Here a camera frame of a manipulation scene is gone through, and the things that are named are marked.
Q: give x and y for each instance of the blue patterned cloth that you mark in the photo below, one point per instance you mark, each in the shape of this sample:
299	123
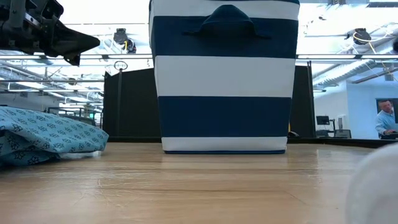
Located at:
46	130

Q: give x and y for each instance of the black partition panel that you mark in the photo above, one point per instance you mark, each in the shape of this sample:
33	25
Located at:
130	102

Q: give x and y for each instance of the navy white striped fabric basket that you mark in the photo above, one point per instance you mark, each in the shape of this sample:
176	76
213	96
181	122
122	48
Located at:
224	74

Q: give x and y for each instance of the black hanging ceiling device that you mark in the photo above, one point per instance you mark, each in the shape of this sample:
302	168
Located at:
360	35
121	35

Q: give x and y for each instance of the small black monitor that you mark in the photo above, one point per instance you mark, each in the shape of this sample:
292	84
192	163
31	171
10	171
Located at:
322	120

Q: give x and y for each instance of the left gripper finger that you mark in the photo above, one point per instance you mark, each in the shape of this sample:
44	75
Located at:
68	53
68	39

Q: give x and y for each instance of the black aluminium rig frame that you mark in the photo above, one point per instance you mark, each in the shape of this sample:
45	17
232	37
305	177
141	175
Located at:
342	141

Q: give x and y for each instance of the red bottle with white cap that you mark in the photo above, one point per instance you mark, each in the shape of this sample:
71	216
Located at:
376	193

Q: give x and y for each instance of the person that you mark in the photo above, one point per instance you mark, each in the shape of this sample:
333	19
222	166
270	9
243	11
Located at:
385	121

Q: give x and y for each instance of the overhead metal beam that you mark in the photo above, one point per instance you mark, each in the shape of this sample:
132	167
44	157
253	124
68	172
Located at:
326	56

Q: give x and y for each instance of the round sign on post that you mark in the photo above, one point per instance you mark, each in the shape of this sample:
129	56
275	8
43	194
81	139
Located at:
120	81

